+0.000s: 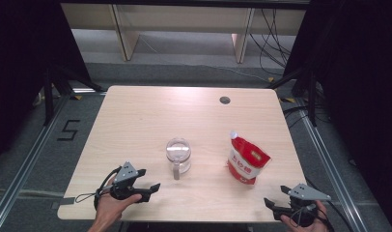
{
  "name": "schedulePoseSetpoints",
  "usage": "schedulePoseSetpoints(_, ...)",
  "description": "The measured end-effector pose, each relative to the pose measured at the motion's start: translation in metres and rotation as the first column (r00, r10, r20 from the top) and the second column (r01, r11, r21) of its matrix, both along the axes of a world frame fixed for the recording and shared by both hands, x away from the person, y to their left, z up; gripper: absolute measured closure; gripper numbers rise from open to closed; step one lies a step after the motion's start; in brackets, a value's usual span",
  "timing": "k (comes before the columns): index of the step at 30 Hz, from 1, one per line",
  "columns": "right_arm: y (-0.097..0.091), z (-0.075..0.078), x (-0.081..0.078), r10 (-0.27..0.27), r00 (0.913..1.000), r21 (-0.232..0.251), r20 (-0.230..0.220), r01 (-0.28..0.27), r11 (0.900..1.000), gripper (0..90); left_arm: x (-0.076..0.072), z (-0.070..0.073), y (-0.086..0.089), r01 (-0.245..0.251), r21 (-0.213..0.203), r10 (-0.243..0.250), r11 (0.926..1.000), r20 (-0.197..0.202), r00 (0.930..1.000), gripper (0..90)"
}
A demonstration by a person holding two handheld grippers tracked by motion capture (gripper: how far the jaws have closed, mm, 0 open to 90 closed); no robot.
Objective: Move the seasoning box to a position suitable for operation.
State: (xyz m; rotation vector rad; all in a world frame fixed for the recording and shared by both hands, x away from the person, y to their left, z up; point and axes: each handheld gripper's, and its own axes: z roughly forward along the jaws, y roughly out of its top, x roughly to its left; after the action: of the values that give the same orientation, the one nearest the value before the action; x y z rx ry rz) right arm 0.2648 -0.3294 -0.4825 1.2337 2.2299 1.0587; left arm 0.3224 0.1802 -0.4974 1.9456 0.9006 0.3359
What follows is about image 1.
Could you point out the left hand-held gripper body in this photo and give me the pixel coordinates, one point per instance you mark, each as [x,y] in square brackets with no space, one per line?
[128,172]

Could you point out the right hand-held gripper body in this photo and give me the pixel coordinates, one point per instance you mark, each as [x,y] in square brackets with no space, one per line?
[305,192]

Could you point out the red white sugar pouch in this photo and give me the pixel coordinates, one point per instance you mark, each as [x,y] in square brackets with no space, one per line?
[247,161]

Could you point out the person's right hand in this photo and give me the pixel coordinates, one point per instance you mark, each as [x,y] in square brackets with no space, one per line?
[308,229]

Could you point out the person's left hand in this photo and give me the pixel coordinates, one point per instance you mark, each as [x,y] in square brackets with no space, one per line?
[108,209]

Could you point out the grey tape strip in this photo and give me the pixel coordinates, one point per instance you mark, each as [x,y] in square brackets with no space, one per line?
[65,202]

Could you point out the yellow black tape piece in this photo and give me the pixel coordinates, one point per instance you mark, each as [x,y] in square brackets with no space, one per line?
[76,97]
[288,100]
[271,79]

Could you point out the black metal stand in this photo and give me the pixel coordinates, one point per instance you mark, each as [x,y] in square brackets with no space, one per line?
[49,96]
[312,96]

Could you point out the grey round table grommet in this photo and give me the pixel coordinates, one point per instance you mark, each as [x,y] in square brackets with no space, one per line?
[225,100]

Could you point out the black curtain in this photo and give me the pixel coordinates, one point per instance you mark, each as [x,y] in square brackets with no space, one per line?
[20,58]
[361,80]

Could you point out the beige wooden desk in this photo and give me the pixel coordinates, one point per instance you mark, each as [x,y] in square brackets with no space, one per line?
[184,17]

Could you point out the grey metal floor rail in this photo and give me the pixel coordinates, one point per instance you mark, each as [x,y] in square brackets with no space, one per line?
[326,161]
[26,161]

